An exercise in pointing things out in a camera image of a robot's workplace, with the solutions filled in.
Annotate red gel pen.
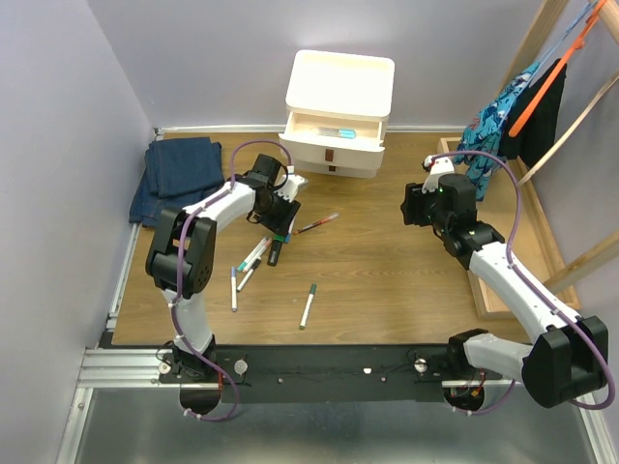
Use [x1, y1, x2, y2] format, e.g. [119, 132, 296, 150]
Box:
[292, 213, 339, 236]

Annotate black garment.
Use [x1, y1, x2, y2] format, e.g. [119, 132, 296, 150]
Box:
[498, 59, 567, 168]

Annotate purple cable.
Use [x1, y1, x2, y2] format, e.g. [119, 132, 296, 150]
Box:
[168, 139, 296, 422]
[423, 150, 611, 418]

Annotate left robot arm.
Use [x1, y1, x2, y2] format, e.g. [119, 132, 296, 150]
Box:
[145, 155, 309, 382]

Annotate dark green capped marker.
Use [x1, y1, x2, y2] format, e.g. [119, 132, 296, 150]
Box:
[299, 283, 317, 330]

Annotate pink capped white marker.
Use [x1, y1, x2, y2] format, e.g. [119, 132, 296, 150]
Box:
[243, 238, 273, 273]

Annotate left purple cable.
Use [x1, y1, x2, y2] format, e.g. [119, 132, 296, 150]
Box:
[168, 139, 296, 422]

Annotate light blue highlighter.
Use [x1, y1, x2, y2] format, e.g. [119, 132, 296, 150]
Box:
[315, 127, 357, 140]

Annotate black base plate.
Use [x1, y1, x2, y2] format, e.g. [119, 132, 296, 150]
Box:
[159, 343, 514, 405]

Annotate orange hanger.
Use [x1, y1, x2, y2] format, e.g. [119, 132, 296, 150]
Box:
[508, 0, 606, 137]

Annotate folded blue jeans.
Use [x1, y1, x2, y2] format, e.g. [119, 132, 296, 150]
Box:
[129, 137, 224, 227]

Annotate black capped white marker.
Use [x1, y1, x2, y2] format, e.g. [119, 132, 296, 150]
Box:
[237, 258, 262, 293]

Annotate wooden tray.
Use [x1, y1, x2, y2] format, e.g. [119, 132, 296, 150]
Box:
[436, 135, 581, 320]

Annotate aluminium rail frame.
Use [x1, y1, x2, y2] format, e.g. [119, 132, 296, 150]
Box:
[61, 132, 614, 463]

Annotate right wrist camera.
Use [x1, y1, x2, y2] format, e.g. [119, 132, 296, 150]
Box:
[422, 154, 455, 193]

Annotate teal capped white marker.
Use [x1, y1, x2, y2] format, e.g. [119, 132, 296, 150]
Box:
[237, 237, 268, 272]

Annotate drawer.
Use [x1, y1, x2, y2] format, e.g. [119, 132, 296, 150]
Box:
[280, 112, 385, 169]
[294, 160, 378, 179]

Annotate white drawer unit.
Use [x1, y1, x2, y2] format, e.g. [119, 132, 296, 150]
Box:
[284, 48, 396, 180]

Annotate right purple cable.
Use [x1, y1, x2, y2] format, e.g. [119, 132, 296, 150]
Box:
[423, 150, 611, 418]

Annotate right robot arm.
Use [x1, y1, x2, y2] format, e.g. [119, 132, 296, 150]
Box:
[400, 173, 616, 409]

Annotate green black highlighter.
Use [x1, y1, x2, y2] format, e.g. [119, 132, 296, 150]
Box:
[267, 235, 286, 267]

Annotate wooden clothes rack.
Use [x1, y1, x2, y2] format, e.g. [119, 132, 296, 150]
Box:
[497, 0, 619, 296]

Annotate blue patterned garment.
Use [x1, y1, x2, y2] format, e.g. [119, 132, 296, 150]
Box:
[452, 62, 540, 202]

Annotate purple capped white marker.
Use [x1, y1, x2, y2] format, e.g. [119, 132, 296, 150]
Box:
[230, 267, 238, 312]

